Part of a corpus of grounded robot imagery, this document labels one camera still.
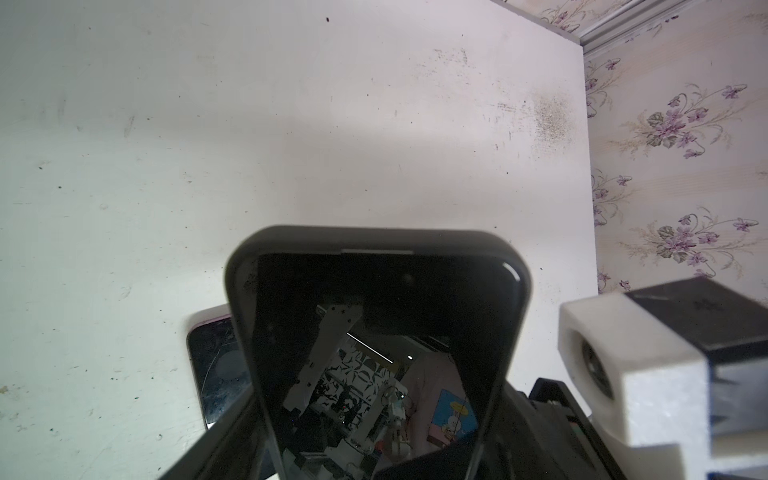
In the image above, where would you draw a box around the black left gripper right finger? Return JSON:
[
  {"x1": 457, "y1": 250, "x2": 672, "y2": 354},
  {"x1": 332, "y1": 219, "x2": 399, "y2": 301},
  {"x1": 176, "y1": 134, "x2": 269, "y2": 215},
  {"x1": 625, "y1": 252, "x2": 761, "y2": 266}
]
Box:
[{"x1": 479, "y1": 380, "x2": 626, "y2": 480}]

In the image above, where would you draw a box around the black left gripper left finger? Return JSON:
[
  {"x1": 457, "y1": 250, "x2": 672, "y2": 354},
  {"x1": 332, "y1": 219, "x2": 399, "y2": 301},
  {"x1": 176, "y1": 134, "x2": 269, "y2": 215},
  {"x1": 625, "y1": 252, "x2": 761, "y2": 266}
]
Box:
[{"x1": 160, "y1": 387, "x2": 267, "y2": 480}]

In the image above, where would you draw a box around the black phone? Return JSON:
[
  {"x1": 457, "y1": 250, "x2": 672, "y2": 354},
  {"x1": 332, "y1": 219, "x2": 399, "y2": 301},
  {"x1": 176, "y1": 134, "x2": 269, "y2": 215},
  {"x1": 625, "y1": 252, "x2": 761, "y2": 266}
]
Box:
[{"x1": 225, "y1": 226, "x2": 531, "y2": 479}]

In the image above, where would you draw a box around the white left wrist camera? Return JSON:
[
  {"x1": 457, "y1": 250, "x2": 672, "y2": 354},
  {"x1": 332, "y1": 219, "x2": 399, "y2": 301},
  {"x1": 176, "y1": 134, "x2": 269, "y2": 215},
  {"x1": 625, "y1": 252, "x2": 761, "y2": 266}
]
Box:
[{"x1": 558, "y1": 278, "x2": 767, "y2": 479}]

